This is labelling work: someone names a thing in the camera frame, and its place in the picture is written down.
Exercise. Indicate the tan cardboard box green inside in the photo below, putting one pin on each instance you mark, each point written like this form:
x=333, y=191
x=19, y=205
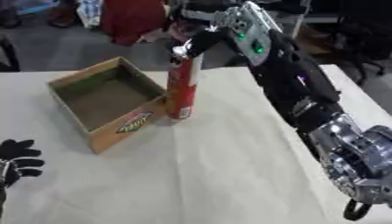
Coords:
x=109, y=99

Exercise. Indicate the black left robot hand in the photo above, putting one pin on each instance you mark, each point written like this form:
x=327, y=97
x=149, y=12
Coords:
x=15, y=163

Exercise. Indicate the black office chair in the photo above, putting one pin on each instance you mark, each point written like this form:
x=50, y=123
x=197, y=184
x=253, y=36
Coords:
x=365, y=32

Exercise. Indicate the red bottle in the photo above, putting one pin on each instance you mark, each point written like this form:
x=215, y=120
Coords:
x=181, y=87

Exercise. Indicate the dark red cloth bag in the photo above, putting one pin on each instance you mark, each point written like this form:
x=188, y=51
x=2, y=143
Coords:
x=131, y=20

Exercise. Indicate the brown bag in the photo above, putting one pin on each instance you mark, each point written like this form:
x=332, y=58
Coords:
x=62, y=13

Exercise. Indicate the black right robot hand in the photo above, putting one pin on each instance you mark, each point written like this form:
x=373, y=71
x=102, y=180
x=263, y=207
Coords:
x=204, y=40

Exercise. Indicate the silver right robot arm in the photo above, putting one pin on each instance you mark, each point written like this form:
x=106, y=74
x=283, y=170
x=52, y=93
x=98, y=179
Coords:
x=298, y=84

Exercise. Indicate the white blue patterned bag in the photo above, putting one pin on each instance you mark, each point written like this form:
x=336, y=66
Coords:
x=91, y=11

